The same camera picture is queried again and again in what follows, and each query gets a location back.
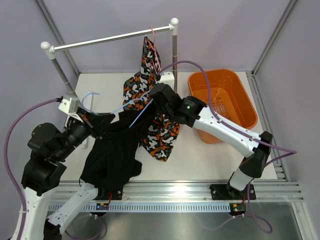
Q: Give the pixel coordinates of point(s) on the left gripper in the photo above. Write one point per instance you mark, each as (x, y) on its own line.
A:
(96, 124)

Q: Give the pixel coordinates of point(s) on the white slotted cable duct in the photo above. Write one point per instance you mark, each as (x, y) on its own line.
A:
(160, 207)

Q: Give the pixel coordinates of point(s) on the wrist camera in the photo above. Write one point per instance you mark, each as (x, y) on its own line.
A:
(167, 78)
(69, 105)

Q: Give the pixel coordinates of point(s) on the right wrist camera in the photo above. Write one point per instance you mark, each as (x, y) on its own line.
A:
(167, 78)

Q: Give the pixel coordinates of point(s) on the black shorts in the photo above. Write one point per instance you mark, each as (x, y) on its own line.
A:
(111, 162)

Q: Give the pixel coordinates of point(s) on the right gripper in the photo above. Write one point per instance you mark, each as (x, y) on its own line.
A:
(171, 89)

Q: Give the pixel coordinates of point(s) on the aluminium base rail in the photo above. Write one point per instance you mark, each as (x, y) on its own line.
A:
(199, 191)

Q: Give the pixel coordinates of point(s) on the blue wire hanger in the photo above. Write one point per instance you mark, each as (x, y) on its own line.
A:
(118, 109)

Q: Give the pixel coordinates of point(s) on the orange camouflage shorts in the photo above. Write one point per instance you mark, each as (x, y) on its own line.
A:
(162, 133)

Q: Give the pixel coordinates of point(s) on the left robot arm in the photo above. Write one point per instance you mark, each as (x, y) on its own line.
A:
(42, 174)

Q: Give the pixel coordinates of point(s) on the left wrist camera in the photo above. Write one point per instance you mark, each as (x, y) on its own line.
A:
(69, 105)

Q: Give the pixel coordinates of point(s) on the silver clothes rack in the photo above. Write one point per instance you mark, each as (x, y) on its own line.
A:
(51, 50)

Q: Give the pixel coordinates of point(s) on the orange plastic basket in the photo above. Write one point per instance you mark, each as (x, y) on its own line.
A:
(229, 99)

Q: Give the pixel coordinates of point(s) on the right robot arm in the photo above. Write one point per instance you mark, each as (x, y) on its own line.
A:
(194, 113)

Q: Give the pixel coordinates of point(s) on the pink wire hanger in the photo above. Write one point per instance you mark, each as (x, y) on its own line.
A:
(155, 49)

